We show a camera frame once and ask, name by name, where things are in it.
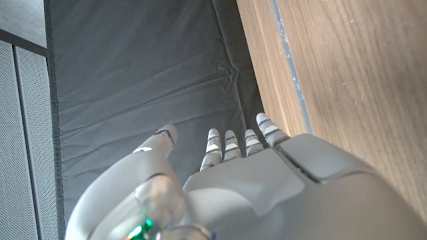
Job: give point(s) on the grey perforated panel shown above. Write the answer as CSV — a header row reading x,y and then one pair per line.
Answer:
x,y
20,150

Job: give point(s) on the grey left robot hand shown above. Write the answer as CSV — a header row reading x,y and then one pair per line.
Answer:
x,y
250,200

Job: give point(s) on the black backdrop curtain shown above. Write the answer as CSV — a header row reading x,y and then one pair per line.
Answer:
x,y
143,73

